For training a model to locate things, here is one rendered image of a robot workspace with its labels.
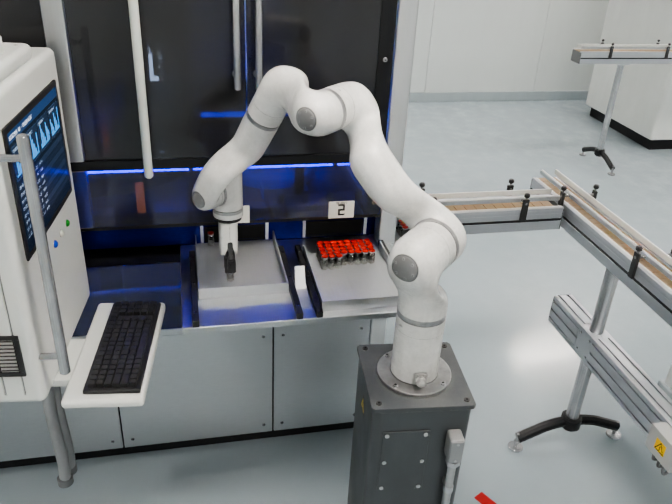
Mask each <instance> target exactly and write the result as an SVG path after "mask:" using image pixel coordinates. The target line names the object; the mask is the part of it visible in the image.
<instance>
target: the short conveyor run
mask: <svg viewBox="0 0 672 504"><path fill-rule="evenodd" d="M509 183H510V185H507V190H506V191H482V192H459V193H436V194H429V195H430V196H431V197H433V198H434V199H436V200H437V201H438V202H440V203H441V204H442V205H444V206H445V207H446V208H447V209H448V210H450V211H451V212H452V213H453V214H454V215H455V216H456V217H457V218H458V220H459V221H460V222H461V224H462V225H463V227H464V229H465V232H466V234H481V233H499V232H517V231H534V230H552V229H560V225H561V221H562V217H563V212H564V207H563V206H560V205H558V204H557V203H556V202H555V200H560V195H549V194H551V193H552V189H529V190H513V188H514V185H512V184H513V183H514V179H509ZM534 194H544V195H534ZM512 195H522V196H512ZM490 196H500V197H490ZM468 197H477V198H468ZM446 198H455V199H446Z"/></svg>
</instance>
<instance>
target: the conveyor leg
mask: <svg viewBox="0 0 672 504"><path fill-rule="evenodd" d="M618 280H619V279H618V278H617V277H616V276H615V275H613V274H612V273H611V272H610V271H609V270H608V269H607V268H606V270H605V274H604V277H603V281H602V285H601V288H600V292H599V295H598V299H597V303H596V306H595V310H594V313H593V317H592V321H591V324H590V328H589V331H590V332H591V333H593V334H596V335H601V334H603V332H604V328H605V325H606V322H607V318H608V315H609V311H610V308H611V304H612V301H613V297H614V294H615V291H616V287H617V284H618ZM591 373H592V371H591V370H590V369H589V368H588V367H587V365H586V364H585V363H584V362H583V361H582V360H580V364H579V368H578V371H577V375H576V378H575V382H574V386H573V389H572V393H571V396H570V400H569V404H568V407H567V411H566V416H567V417H568V418H570V419H573V420H576V419H578V418H579V415H580V411H581V408H582V404H583V401H584V397H585V394H586V390H587V387H588V384H589V380H590V377H591Z"/></svg>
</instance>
